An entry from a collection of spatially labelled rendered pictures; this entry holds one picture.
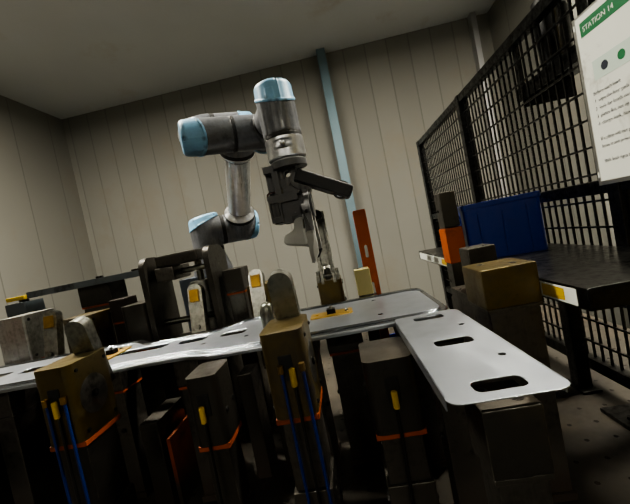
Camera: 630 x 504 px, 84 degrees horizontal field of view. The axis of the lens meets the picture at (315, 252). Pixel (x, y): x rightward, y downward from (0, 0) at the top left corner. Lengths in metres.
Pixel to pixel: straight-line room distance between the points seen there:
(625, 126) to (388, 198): 2.76
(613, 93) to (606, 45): 0.08
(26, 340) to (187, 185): 2.80
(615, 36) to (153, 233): 3.64
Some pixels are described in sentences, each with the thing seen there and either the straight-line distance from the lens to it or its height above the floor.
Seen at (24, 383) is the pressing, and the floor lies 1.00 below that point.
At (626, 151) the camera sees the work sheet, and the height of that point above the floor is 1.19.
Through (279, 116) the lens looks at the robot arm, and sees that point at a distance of 0.70.
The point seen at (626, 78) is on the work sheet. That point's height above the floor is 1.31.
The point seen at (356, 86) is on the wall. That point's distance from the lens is 3.65.
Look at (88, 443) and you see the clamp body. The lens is 0.68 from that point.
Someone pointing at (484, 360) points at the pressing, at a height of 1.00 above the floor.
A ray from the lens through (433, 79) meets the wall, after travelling 3.76.
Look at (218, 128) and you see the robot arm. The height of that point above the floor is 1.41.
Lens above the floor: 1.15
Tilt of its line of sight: 2 degrees down
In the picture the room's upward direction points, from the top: 11 degrees counter-clockwise
